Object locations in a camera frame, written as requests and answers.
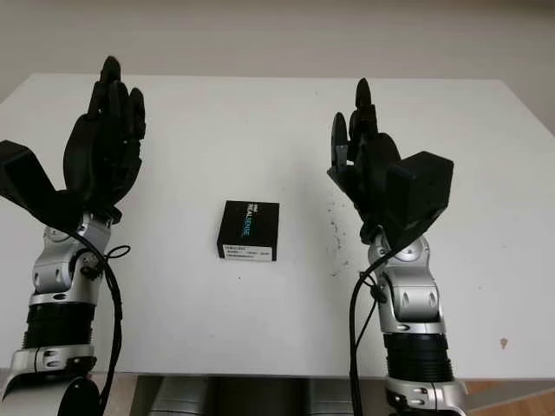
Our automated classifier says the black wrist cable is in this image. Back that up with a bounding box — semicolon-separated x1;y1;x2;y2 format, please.
64;229;132;416
349;242;392;416

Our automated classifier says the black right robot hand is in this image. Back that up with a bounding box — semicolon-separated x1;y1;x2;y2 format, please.
326;77;402;244

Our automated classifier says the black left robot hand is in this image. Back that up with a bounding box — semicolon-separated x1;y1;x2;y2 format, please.
62;55;147;226

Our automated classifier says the grey black robot torso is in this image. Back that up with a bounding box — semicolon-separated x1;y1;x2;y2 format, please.
136;374;389;416

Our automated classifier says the black RealSense box lid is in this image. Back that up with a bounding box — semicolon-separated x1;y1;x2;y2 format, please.
215;199;280;263

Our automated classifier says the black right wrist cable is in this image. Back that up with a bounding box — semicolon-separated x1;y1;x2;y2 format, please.
349;242;392;416

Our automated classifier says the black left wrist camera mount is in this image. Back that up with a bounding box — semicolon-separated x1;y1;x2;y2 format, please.
0;139;88;230

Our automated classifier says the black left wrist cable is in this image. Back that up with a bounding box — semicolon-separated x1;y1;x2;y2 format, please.
64;229;132;416

